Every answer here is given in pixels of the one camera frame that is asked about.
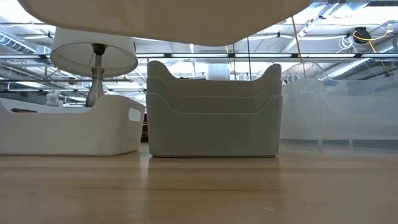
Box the black ceiling cable reel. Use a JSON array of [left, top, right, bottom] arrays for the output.
[[353, 27, 373, 44]]

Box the small white figure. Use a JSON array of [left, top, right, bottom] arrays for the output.
[[45, 89, 64, 107]]

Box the white shade table lamp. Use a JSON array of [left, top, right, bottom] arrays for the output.
[[50, 27, 139, 108]]

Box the yellow hanging cable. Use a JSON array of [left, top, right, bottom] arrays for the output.
[[290, 15, 308, 78]]

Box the black hanging cable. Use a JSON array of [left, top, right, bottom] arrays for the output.
[[246, 36, 253, 81]]

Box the red object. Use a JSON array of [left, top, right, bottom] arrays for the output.
[[141, 113, 150, 142]]

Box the grey plastic basket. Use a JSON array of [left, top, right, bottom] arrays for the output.
[[145, 92, 284, 159], [146, 60, 282, 98], [146, 76, 283, 114]]

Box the white coiled cable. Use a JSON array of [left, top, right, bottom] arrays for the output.
[[337, 35, 356, 54]]

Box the white plastic basket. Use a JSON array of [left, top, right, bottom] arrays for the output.
[[17, 0, 313, 47], [0, 94, 146, 157]]

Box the yellow reel cable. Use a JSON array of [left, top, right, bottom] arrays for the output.
[[353, 24, 393, 78]]

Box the silver ventilation duct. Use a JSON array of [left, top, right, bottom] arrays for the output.
[[323, 46, 398, 82]]

